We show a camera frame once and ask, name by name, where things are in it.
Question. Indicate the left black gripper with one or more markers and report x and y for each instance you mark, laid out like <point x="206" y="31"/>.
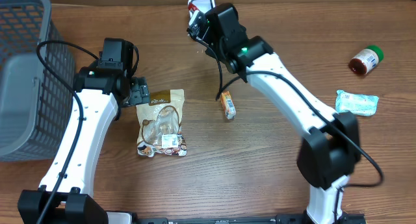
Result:
<point x="139" y="94"/>

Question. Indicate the red snack stick pack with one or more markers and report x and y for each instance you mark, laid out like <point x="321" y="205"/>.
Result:
<point x="192" y="8"/>

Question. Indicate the beige dried food bag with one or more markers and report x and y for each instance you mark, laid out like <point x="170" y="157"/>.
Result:
<point x="161" y="124"/>

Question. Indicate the orange tissue packet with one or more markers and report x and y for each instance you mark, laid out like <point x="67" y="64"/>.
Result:
<point x="227" y="104"/>

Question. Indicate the green white round container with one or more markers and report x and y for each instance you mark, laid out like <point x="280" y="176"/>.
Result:
<point x="366" y="60"/>

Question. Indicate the teal wet wipes packet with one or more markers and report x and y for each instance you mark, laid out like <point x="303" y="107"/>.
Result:
<point x="358" y="104"/>

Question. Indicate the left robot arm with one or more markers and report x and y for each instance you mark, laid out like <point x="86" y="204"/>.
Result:
<point x="65" y="194"/>

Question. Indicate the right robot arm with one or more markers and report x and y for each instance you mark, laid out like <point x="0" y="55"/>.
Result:
<point x="330" y="141"/>

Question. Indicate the white barcode scanner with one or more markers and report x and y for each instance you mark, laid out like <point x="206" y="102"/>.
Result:
<point x="203" y="5"/>

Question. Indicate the grey plastic mesh basket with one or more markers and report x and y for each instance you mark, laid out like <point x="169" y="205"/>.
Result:
<point x="35" y="107"/>

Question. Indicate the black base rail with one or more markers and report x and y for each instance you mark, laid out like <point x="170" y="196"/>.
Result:
<point x="221" y="220"/>

